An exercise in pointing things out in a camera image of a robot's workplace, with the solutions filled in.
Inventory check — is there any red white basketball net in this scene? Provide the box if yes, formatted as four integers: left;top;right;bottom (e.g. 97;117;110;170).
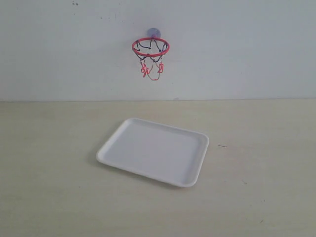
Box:
131;28;170;81

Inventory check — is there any white plastic tray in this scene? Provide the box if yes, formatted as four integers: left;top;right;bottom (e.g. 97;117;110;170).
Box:
96;118;209;188

